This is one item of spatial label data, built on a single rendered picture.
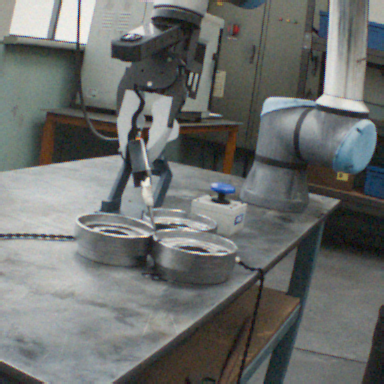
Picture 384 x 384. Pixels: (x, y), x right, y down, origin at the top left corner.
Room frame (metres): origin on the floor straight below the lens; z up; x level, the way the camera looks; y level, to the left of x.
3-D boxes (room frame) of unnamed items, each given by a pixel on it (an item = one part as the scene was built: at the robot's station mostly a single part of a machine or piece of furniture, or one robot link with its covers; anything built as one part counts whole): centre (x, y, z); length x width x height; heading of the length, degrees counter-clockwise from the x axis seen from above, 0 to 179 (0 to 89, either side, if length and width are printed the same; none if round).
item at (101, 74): (3.41, 0.31, 1.10); 0.62 x 0.61 x 0.65; 159
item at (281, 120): (1.30, -0.18, 0.97); 0.13 x 0.12 x 0.14; 47
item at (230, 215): (0.99, -0.05, 0.82); 0.08 x 0.07 x 0.05; 159
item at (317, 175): (4.31, -0.98, 0.64); 0.49 x 0.40 x 0.37; 74
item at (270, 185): (1.30, -0.18, 0.85); 0.15 x 0.15 x 0.10
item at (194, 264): (0.74, -0.01, 0.82); 0.10 x 0.10 x 0.04
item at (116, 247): (0.76, 0.09, 0.82); 0.10 x 0.10 x 0.04
